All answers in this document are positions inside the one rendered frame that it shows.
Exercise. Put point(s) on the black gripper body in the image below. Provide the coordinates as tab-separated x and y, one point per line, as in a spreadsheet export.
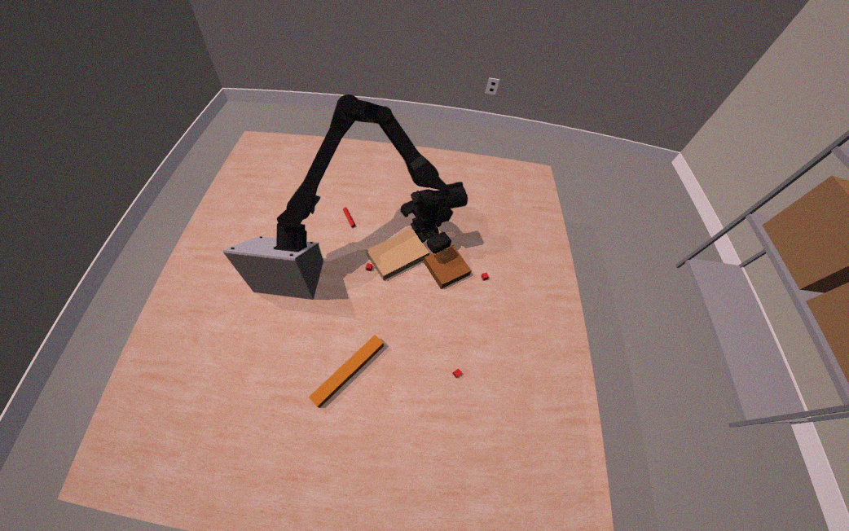
427	225

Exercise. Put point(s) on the orange flat bar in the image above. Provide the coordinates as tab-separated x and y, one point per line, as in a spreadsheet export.
324	392

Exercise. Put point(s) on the red cylinder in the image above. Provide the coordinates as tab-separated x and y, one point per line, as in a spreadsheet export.
349	217

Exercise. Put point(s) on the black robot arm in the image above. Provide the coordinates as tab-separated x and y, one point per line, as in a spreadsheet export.
291	234

